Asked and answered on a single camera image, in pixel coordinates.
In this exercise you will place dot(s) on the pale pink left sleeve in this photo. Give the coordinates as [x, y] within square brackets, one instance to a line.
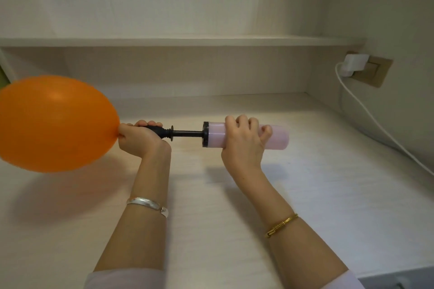
[125, 280]

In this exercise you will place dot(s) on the person's right forearm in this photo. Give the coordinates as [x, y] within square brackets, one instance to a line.
[298, 251]

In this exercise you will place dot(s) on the cream wooden shelf board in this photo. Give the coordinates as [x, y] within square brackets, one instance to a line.
[186, 41]

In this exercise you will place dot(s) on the orange balloon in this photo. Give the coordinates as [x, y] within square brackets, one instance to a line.
[56, 123]

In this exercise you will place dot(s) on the person's left hand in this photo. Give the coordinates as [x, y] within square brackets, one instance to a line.
[140, 141]

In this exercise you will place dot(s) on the pale pink sleeve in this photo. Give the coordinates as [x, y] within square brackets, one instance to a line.
[346, 282]
[125, 280]

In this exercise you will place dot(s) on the person's left forearm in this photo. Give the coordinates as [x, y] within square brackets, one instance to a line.
[135, 234]

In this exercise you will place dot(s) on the pale pink right sleeve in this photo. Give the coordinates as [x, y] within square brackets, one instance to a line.
[346, 282]

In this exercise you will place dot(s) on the person's right hand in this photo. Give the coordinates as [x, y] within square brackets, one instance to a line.
[242, 148]

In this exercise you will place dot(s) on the green and white curtain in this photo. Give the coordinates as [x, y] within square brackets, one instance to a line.
[2, 77]

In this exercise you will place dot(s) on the beige wall socket plate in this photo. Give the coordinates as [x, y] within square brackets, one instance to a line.
[381, 72]

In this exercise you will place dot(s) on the white power adapter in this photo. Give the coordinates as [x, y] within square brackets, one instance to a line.
[354, 63]

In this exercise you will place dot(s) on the pink black balloon pump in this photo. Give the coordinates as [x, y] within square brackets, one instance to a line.
[213, 134]

